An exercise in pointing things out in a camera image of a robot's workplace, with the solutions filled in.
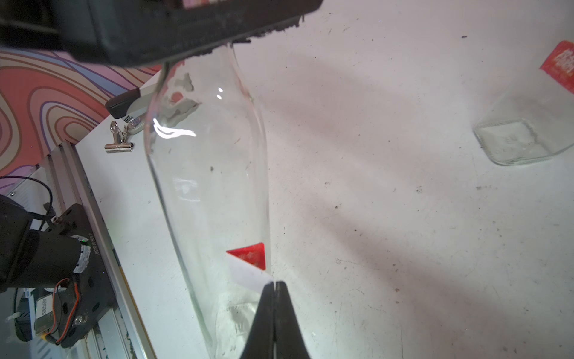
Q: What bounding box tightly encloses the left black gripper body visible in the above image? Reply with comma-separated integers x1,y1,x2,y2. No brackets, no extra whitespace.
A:
1,0,322,67

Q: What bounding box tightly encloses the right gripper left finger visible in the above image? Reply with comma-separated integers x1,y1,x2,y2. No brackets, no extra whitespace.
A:
240,282,274,359

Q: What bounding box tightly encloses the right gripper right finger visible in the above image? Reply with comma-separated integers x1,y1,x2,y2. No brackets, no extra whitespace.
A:
274,281,311,359

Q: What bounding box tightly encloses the red bottle label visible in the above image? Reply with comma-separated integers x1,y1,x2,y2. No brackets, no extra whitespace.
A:
225,242,274,293

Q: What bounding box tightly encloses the clear bottle with black cap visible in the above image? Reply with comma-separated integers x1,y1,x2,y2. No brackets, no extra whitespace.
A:
144,45,271,358

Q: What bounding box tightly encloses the clear bottle red label cork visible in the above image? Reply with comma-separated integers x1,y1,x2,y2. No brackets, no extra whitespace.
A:
473,40,573,166

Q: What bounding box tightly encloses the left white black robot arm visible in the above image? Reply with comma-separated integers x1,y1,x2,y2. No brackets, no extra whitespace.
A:
1,1,321,290

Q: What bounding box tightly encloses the grey black stapler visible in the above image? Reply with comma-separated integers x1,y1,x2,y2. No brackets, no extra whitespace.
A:
105,86,155,122

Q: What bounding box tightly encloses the silver binder clip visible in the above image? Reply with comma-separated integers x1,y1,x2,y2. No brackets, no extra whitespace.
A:
104,121,134,153

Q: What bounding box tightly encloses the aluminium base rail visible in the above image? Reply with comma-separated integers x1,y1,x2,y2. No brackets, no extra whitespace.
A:
43,142,156,358

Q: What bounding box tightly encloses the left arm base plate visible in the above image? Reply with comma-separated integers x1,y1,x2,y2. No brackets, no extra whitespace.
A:
13,203,118,349

